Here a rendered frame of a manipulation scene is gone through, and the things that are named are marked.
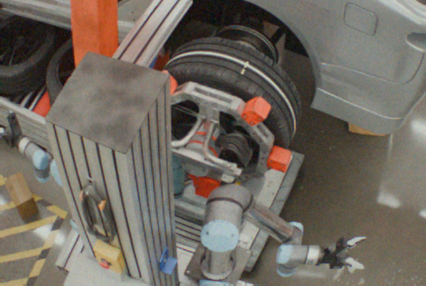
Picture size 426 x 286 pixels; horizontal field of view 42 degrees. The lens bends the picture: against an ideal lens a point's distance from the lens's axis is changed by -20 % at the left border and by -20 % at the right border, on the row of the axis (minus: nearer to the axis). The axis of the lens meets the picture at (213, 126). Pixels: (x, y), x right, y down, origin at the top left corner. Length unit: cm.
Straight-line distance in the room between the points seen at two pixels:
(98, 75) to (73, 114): 13
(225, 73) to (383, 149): 170
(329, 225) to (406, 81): 122
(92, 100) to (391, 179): 276
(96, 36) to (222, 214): 100
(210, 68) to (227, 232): 95
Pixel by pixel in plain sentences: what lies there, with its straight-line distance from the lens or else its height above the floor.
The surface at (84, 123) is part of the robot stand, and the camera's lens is 150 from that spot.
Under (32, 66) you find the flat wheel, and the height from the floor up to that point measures 50.
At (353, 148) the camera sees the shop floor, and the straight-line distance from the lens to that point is 407.
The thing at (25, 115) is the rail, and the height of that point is 39.
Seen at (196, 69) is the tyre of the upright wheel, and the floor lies 116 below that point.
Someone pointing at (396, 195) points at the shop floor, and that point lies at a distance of 396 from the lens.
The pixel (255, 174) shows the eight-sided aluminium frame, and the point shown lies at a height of 74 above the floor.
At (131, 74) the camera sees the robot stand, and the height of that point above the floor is 203.
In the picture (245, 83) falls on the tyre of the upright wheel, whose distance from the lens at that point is 272.
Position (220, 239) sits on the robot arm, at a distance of 200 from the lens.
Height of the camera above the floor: 320
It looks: 52 degrees down
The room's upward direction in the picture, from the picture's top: 3 degrees clockwise
